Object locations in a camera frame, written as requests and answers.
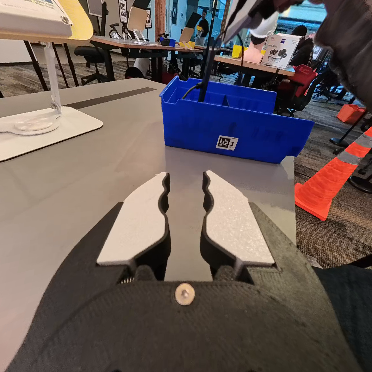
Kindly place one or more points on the white document stand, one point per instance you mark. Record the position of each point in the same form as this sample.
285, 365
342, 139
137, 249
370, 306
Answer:
72, 128

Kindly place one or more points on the grey usb hub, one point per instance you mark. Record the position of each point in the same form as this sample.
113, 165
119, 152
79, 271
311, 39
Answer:
204, 75

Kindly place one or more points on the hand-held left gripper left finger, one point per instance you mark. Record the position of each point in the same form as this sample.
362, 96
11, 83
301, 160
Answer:
136, 223

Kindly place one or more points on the orange traffic cone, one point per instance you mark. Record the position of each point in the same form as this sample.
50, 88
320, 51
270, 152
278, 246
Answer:
328, 180

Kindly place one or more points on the blue plastic bin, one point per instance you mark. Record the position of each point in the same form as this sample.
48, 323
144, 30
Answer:
203, 125

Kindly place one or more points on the printed instruction sheet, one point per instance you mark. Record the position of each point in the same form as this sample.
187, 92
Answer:
37, 3

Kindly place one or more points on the printed white box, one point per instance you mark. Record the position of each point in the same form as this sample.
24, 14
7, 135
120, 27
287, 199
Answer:
280, 51

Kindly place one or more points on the wooden office table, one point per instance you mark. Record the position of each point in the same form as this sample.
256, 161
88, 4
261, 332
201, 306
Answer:
250, 62
130, 44

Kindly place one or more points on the orange plastic bin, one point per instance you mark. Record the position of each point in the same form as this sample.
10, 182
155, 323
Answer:
350, 114

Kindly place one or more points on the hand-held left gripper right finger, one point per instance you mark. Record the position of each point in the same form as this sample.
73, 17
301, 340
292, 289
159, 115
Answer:
235, 223

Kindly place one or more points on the wooden board stand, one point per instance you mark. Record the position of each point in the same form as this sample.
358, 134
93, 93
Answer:
136, 19

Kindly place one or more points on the person's right forearm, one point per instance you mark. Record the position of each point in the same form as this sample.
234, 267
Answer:
348, 43

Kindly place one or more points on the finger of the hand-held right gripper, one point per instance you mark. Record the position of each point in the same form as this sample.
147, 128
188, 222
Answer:
239, 23

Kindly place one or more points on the yellow plastic bin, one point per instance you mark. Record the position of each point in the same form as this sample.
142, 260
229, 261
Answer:
239, 51

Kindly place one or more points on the red fabric bag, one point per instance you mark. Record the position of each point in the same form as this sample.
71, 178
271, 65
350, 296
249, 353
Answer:
303, 77

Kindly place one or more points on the black office chair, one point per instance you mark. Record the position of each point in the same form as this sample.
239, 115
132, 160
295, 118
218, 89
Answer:
90, 55

